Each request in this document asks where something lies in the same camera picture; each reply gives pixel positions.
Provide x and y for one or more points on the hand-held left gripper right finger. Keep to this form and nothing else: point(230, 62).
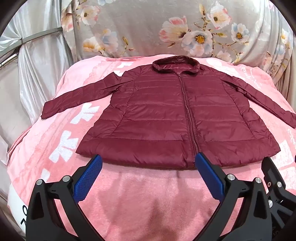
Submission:
point(209, 176)

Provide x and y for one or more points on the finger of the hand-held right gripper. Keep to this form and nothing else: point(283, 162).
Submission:
point(276, 178)

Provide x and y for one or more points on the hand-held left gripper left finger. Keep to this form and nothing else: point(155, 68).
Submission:
point(89, 178)

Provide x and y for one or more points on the maroon puffer jacket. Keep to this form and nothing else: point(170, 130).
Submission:
point(161, 115)

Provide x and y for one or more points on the pink printed blanket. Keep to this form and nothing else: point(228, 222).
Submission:
point(143, 199)

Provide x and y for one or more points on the silver satin curtain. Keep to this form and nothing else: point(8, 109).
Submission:
point(34, 83)

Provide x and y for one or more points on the chrome metal tube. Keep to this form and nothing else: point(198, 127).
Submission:
point(9, 60)

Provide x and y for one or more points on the grey curtain tie band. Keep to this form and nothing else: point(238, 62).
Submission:
point(41, 36)

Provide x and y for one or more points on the grey floral bed sheet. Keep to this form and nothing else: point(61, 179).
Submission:
point(143, 30)

